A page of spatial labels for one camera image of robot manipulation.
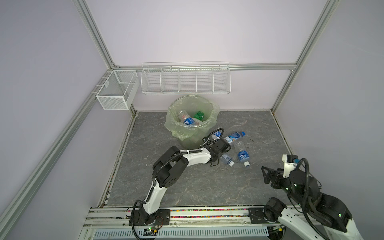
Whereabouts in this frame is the green soda bottle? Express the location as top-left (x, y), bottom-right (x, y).
top-left (194, 111), bottom-right (205, 121)

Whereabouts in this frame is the water bottle blue label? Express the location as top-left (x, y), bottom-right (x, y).
top-left (178, 110), bottom-right (196, 127)
top-left (234, 141), bottom-right (250, 168)

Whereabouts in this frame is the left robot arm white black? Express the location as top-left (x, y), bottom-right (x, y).
top-left (129, 139), bottom-right (231, 227)

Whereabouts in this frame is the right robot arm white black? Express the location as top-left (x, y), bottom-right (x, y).
top-left (262, 166), bottom-right (363, 240)

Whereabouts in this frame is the water bottle near bin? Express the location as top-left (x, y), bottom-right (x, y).
top-left (211, 129), bottom-right (223, 140)

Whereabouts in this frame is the mesh bin with green bag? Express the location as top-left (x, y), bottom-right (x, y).
top-left (165, 95), bottom-right (220, 149)

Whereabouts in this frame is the blue cap bottle far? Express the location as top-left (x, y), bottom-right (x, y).
top-left (224, 132), bottom-right (246, 145)

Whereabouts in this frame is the white mesh box basket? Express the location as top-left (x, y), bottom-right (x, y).
top-left (96, 70), bottom-right (140, 111)

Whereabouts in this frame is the white wire shelf basket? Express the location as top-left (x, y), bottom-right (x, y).
top-left (141, 62), bottom-right (232, 95)

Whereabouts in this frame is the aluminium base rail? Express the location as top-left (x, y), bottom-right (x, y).
top-left (78, 205), bottom-right (343, 240)

